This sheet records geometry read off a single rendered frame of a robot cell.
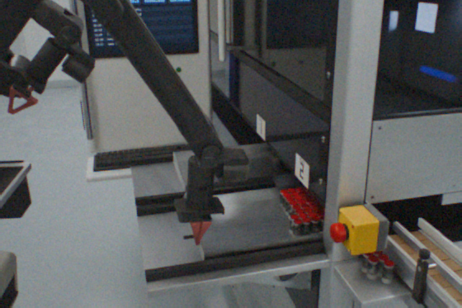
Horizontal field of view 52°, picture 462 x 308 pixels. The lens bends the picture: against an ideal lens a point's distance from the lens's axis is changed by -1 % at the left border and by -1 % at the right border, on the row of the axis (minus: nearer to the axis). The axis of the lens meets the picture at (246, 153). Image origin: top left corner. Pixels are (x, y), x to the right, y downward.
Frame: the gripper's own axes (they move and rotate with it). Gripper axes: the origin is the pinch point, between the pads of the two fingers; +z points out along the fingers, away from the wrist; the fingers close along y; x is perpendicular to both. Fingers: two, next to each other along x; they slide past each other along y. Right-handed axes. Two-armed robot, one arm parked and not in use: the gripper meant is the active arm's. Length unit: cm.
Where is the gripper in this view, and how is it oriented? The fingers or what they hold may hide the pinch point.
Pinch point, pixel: (196, 240)
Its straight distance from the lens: 110.1
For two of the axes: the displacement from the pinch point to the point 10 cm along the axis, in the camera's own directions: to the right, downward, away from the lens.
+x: -2.9, -3.4, 8.9
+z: -0.9, 9.4, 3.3
